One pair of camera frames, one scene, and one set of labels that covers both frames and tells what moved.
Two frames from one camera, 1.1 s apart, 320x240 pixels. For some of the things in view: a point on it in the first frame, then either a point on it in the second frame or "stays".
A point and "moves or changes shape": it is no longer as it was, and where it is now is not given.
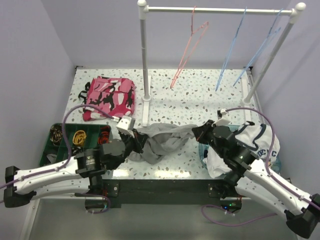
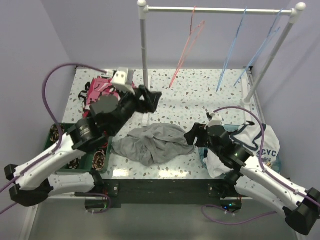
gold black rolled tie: x=56 y=133 stays
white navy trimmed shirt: x=256 y=138 stays
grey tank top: x=162 y=138 moves or changes shape
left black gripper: x=139 y=140 to x=144 y=106
